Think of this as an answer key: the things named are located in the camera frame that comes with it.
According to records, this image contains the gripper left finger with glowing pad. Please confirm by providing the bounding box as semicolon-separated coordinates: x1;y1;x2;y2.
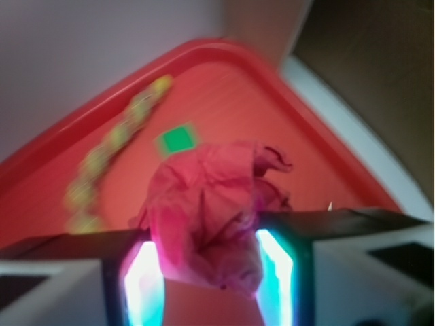
1;230;164;325

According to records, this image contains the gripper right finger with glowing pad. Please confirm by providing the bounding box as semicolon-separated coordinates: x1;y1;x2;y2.
256;209;434;325

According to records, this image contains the red paper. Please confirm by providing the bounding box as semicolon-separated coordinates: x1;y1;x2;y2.
128;141;292;297

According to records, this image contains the green rectangular block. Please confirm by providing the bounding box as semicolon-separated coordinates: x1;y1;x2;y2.
154;123;200;158

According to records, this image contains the red plastic tray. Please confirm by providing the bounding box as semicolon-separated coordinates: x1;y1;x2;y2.
1;39;399;246

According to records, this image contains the brown cardboard panel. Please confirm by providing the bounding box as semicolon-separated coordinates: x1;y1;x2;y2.
224;1;434;202

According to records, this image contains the twisted multicolour rope toy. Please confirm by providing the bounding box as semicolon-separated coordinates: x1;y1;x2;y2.
64;75;173;234

